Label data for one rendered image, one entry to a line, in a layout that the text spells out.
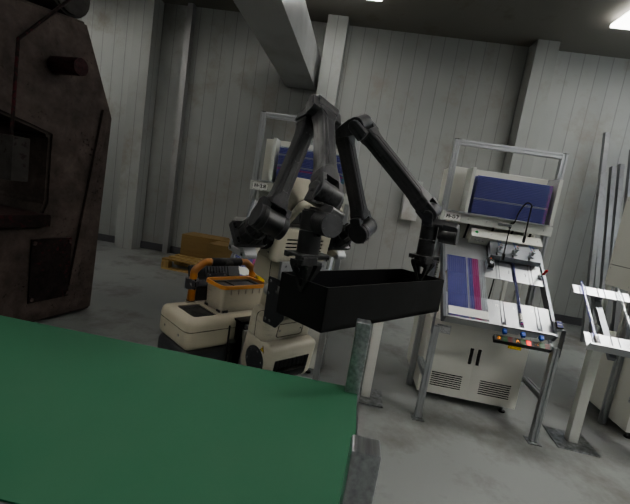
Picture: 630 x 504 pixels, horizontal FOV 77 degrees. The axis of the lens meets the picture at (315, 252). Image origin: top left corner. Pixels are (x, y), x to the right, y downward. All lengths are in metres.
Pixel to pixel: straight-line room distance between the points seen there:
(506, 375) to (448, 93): 4.61
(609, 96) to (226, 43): 5.79
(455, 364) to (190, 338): 2.07
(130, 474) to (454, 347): 2.67
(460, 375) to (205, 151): 5.28
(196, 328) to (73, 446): 0.95
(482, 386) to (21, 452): 2.90
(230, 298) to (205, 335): 0.18
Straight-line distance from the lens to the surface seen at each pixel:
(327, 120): 1.20
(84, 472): 0.64
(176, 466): 0.63
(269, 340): 1.44
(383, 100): 6.63
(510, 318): 2.84
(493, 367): 3.20
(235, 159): 6.77
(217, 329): 1.62
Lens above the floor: 1.33
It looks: 8 degrees down
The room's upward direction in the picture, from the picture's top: 9 degrees clockwise
